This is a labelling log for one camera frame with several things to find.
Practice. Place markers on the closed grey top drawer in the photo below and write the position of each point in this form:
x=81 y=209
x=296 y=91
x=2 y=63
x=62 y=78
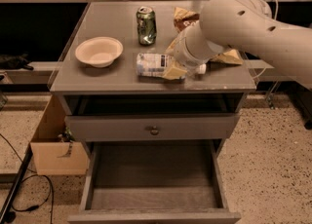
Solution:
x=137 y=128

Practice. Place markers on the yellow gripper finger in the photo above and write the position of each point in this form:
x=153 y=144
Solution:
x=174 y=71
x=170 y=50

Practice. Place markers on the black object on ledge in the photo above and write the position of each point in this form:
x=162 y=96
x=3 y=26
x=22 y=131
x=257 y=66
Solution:
x=15 y=62

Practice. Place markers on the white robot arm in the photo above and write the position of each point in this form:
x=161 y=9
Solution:
x=239 y=25

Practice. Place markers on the white paper bowl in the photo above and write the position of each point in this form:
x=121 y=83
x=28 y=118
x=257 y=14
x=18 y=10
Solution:
x=99 y=52

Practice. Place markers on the round brass drawer knob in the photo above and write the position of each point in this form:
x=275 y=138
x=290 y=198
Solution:
x=154 y=131

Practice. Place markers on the open grey middle drawer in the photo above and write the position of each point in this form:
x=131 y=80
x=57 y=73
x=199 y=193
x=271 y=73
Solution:
x=154 y=182

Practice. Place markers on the brown yellow chip bag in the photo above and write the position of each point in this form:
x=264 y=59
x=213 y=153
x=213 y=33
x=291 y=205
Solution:
x=184 y=18

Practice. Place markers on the grey drawer cabinet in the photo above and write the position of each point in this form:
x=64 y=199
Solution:
x=117 y=90

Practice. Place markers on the cardboard box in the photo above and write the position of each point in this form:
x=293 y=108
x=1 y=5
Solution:
x=55 y=151

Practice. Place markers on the green soda can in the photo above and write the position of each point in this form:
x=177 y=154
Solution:
x=146 y=25

